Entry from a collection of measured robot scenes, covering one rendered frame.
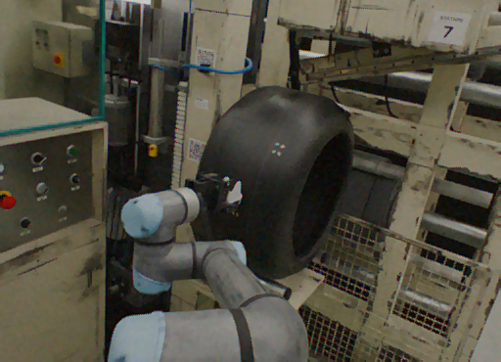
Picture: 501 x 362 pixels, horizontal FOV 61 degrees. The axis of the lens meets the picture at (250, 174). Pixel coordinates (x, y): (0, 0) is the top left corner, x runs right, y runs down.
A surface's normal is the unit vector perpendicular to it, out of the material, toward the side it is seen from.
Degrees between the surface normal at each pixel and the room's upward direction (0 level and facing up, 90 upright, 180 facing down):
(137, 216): 83
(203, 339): 24
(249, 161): 62
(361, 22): 90
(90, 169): 90
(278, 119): 36
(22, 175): 90
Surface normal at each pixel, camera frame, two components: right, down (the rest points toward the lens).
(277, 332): 0.51, -0.72
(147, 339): 0.14, -0.83
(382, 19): -0.54, 0.23
